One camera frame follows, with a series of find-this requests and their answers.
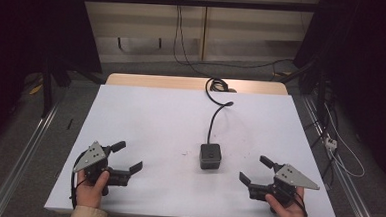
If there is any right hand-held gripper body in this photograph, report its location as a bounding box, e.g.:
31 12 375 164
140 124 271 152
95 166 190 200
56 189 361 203
247 161 322 216

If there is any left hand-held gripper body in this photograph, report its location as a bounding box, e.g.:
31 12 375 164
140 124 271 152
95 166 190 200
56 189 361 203
71 139 133 198

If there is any person's right hand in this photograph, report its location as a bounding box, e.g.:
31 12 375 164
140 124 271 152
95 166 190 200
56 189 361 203
263 185 310 217

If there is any person's left hand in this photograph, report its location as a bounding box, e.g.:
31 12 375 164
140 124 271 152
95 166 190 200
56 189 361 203
75 169 112 210

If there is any black cube device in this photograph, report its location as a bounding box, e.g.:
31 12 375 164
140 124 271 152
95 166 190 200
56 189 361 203
198 142 223 171

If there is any white power strip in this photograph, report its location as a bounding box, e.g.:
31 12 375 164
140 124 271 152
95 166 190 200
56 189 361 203
323 135 340 152

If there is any black metal stand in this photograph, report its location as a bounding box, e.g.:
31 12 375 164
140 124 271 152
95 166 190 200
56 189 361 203
39 55 108 122

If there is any black horizontal bar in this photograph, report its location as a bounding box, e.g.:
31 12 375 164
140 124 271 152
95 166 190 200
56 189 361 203
80 0 322 15

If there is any right hand-held gripper black cable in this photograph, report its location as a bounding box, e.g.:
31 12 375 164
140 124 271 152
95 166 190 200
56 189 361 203
291 190 311 217

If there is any hand-held gripper black cable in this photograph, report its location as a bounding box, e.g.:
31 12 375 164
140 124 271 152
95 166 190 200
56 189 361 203
68 151 90 211
291 190 311 217

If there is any left hand-held gripper black cable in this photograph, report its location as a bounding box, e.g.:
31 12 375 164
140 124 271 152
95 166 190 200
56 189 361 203
68 151 90 211

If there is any aluminium floor rail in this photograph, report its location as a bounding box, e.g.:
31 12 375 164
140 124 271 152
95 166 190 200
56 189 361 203
294 94 386 217
0 77 70 217

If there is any black cube device cable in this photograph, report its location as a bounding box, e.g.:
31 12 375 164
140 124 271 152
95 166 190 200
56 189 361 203
201 76 237 147

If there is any white floor cable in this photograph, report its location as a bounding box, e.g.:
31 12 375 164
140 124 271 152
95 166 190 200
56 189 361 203
320 101 370 180

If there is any black wall cable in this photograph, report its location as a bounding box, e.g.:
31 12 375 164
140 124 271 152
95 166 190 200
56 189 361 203
171 3 298 84

